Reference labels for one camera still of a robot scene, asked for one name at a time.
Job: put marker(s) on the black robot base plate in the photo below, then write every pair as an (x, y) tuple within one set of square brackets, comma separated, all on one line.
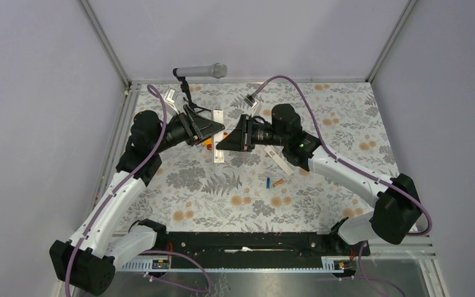
[(216, 245)]

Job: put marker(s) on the grey microphone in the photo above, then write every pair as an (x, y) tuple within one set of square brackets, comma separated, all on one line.
[(216, 71)]

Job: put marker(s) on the black microphone tripod stand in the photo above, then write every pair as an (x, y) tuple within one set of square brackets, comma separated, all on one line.
[(188, 97)]

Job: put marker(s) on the floral patterned table mat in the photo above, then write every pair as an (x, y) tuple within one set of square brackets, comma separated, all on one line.
[(192, 193)]

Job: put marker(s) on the orange battery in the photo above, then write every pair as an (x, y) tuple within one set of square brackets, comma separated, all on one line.
[(277, 183)]

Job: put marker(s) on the orange toy car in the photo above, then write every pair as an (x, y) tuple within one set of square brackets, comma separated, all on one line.
[(208, 144)]

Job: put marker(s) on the white remote battery cover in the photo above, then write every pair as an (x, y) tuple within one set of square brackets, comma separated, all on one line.
[(269, 150)]

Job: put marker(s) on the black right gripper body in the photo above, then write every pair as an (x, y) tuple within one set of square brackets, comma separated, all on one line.
[(247, 125)]

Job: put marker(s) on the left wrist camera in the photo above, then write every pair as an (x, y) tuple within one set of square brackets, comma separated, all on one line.
[(170, 102)]

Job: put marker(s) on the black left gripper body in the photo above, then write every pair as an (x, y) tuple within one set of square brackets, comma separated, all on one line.
[(188, 129)]

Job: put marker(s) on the white remote control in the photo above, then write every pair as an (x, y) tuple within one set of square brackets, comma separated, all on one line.
[(218, 155)]

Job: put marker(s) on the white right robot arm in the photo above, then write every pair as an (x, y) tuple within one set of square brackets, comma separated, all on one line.
[(395, 201)]

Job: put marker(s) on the grey slotted cable duct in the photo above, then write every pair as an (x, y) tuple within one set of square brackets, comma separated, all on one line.
[(241, 264)]

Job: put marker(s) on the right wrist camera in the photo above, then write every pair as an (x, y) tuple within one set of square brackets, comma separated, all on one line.
[(251, 101)]

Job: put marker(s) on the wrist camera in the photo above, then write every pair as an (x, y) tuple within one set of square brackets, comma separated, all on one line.
[(251, 101), (170, 102)]

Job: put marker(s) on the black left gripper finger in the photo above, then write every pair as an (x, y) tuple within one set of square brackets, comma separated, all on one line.
[(208, 129), (195, 118)]

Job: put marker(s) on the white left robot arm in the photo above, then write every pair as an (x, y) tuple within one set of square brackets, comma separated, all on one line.
[(88, 260)]

